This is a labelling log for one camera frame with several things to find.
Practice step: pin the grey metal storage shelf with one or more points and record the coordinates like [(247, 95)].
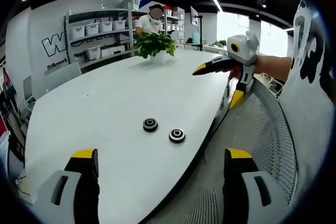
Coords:
[(173, 22), (99, 37)]

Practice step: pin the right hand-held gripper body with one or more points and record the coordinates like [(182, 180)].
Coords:
[(245, 49)]

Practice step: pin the person's body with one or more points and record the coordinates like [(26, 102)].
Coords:
[(304, 108)]

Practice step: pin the white table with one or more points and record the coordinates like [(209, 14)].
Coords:
[(118, 90)]

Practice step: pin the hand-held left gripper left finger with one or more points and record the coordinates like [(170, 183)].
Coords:
[(78, 182)]

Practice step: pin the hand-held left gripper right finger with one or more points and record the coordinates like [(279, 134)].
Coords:
[(244, 182)]

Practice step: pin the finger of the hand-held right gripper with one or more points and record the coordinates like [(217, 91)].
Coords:
[(244, 82), (214, 66)]

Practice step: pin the grey office chair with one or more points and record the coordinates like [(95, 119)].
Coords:
[(28, 90), (64, 73)]

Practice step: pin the grey mesh chair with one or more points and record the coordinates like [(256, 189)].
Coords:
[(262, 129)]

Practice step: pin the green potted plant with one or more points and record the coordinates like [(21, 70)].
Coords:
[(155, 44)]

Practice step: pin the black monitor stand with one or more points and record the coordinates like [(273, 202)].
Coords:
[(200, 30)]

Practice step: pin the metal wheel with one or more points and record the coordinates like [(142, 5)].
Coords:
[(177, 134), (150, 123)]

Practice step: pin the person's right forearm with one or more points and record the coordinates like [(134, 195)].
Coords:
[(275, 66)]

